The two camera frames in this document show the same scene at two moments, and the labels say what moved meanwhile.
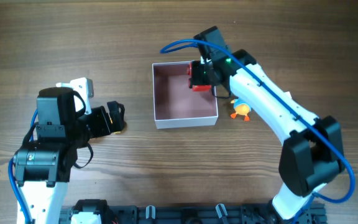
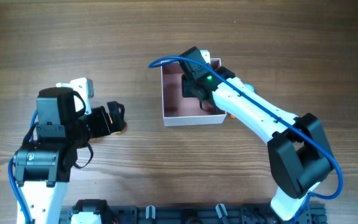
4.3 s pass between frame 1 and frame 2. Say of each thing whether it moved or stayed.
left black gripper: stayed
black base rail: stayed
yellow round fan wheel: stayed
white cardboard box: moved
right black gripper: moved
